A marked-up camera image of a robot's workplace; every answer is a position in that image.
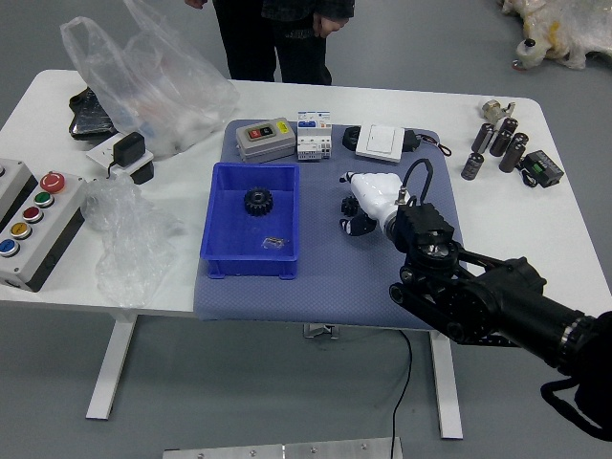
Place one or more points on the person's right hand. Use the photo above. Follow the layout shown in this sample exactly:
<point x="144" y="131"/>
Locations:
<point x="195" y="4"/>

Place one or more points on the person's left hand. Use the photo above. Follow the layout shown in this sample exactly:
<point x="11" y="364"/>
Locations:
<point x="327" y="26"/>

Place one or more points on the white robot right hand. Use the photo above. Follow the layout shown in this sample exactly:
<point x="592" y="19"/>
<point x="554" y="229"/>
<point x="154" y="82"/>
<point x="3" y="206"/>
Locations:
<point x="378" y="191"/>

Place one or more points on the small black gear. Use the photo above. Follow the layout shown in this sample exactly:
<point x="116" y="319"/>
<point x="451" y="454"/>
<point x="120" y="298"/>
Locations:
<point x="347" y="206"/>

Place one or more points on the big black gear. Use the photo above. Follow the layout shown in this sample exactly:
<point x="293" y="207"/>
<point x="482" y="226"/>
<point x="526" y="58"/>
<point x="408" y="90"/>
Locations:
<point x="255" y="208"/>

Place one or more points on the person's left forearm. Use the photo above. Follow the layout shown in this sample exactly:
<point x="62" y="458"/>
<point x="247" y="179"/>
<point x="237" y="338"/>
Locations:
<point x="337" y="8"/>

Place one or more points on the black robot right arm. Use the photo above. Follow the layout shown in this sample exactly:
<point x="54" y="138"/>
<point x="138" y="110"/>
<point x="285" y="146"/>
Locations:
<point x="478" y="296"/>

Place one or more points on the blue plastic box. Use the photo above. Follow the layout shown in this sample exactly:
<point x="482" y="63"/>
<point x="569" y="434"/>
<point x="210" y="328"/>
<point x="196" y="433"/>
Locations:
<point x="239" y="239"/>

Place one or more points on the grey five-button control box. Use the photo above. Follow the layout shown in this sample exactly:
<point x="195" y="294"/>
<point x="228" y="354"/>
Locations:
<point x="33" y="239"/>

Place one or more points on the person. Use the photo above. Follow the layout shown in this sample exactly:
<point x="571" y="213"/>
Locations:
<point x="253" y="43"/>

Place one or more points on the white circuit breaker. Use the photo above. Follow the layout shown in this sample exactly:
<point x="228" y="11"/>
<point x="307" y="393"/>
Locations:
<point x="313" y="138"/>

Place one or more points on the blue-grey padded mat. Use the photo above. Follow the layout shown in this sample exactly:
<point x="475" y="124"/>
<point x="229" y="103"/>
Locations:
<point x="334" y="277"/>

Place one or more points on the black cylindrical capacitor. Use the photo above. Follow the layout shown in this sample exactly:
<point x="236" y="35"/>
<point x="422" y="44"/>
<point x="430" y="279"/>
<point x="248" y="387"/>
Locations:
<point x="472" y="166"/>
<point x="510" y="159"/>
<point x="500" y="142"/>
<point x="519" y="142"/>
<point x="483" y="137"/>
<point x="508" y="125"/>

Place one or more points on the large clear plastic bag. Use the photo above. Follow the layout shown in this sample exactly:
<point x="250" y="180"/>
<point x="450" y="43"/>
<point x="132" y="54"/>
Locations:
<point x="158" y="95"/>

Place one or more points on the small clear parts bag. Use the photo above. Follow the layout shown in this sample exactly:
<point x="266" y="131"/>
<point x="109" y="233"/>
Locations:
<point x="276" y="243"/>

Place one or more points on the metal pipe fitting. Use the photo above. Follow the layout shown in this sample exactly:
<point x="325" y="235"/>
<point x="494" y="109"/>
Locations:
<point x="491" y="111"/>

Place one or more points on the black plastic tray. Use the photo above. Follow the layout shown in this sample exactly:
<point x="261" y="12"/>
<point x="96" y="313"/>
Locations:
<point x="88" y="117"/>

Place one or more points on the black power adapter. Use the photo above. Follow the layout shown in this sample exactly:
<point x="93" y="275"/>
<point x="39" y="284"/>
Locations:
<point x="128" y="148"/>

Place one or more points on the black module with green terminal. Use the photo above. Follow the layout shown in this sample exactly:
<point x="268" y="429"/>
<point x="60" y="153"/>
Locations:
<point x="542" y="166"/>

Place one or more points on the white socket plate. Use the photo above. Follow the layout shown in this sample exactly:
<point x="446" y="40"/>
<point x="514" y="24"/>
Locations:
<point x="98" y="154"/>

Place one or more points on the white table leg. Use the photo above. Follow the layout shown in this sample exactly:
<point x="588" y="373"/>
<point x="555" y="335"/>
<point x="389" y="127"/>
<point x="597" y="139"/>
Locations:
<point x="112" y="368"/>
<point x="444" y="382"/>

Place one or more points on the crumpled clear plastic wrap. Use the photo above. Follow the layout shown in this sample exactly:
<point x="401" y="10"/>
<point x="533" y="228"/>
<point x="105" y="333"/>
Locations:
<point x="124" y="239"/>

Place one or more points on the grey metal plate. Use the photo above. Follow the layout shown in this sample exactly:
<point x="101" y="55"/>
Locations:
<point x="287" y="452"/>

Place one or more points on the white wall switch panel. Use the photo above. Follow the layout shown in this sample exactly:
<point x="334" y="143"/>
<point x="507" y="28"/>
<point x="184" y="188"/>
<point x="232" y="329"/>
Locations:
<point x="380" y="143"/>

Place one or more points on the grey push-button switch box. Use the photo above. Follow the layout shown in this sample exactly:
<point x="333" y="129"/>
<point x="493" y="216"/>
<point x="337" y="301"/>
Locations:
<point x="263" y="141"/>

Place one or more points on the metal bracket under table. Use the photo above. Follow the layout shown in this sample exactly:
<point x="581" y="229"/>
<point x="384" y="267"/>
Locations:
<point x="320" y="331"/>

